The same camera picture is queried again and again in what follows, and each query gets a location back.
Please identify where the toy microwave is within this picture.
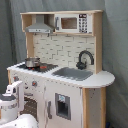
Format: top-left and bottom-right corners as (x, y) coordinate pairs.
(55, 14), (92, 33)

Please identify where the toy oven door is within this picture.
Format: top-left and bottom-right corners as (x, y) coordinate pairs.
(23, 97), (37, 119)

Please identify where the black toy stovetop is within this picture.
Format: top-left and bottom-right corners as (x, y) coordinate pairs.
(20, 63), (56, 72)

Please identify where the black toy faucet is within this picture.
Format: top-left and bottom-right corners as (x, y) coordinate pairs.
(75, 49), (95, 71)

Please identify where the right red stove knob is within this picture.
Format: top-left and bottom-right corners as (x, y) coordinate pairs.
(32, 81), (38, 87)

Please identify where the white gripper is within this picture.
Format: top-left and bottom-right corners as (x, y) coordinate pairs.
(4, 81), (24, 112)

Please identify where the red stove knob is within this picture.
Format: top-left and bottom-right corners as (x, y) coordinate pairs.
(13, 76), (19, 82)
(32, 81), (38, 87)

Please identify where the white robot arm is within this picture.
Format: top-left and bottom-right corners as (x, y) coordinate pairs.
(0, 81), (38, 128)

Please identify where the wooden toy kitchen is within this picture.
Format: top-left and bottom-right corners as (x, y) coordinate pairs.
(8, 10), (115, 128)

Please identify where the cabinet door with dispenser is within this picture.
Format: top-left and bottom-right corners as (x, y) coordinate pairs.
(45, 81), (82, 128)

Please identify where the grey range hood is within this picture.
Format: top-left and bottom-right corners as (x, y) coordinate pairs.
(25, 15), (54, 34)

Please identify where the grey toy sink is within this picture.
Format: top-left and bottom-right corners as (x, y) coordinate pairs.
(53, 67), (92, 81)

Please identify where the silver toy pot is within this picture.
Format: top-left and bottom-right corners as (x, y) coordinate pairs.
(25, 57), (40, 68)

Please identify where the left red stove knob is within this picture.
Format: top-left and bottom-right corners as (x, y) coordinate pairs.
(13, 76), (19, 82)

